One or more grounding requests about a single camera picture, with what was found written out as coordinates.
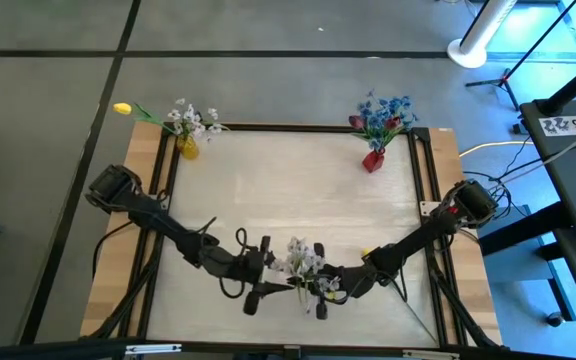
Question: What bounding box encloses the white printed label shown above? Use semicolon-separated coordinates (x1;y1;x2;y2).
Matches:
537;114;576;137

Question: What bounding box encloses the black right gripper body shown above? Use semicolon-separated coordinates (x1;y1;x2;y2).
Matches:
313;242;370;321

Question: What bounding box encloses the white floor cable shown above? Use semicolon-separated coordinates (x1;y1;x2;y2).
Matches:
459;138;525;158

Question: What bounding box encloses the white tower fan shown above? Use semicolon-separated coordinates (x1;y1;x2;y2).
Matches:
446;0;519;70

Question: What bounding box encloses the yellow tulip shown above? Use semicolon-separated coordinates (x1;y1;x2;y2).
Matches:
361;246;440;345
112;102;184;139

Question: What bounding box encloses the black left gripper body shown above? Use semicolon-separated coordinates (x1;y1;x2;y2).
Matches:
235;234;277;317

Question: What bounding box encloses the blue flower bunch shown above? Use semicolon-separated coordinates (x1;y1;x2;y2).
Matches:
356;88;392;152
385;93;419;146

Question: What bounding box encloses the black tripod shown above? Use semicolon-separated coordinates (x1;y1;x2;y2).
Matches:
465;0;576;112

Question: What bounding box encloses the red vase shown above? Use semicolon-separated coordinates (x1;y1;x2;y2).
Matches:
361;148;387;174

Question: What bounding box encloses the white flower bunch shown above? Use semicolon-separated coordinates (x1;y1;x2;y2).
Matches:
270;236;342;315
166;97;230;146

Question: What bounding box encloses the black horizontal beam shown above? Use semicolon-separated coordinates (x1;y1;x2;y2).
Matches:
0;337;576;360

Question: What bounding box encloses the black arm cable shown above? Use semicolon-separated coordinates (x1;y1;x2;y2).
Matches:
91;219;137;267

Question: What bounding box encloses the black aluminium rig frame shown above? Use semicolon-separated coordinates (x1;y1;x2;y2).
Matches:
80;119;503;351

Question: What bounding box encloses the black desk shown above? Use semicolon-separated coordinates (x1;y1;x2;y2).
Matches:
477;97;576;346

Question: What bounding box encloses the black desk pole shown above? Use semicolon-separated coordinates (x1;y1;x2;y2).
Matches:
537;63;576;117

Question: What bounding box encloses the yellow vase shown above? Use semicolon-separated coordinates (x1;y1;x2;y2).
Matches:
176;134;201;161

